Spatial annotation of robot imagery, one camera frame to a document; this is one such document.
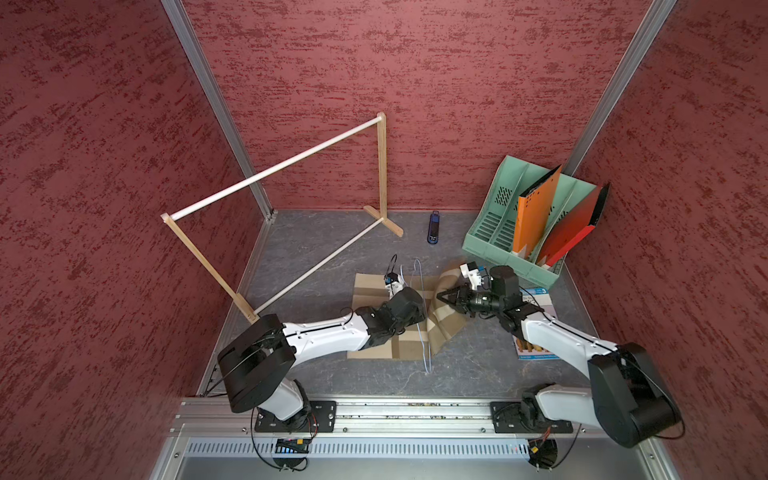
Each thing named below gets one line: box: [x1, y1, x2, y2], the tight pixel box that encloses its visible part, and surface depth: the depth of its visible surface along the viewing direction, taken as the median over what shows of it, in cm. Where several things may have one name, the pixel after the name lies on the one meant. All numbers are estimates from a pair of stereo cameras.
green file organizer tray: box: [462, 155, 598, 289], surface depth 105 cm
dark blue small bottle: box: [427, 210, 440, 245], surface depth 120 cm
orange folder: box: [513, 164, 562, 257], surface depth 90 cm
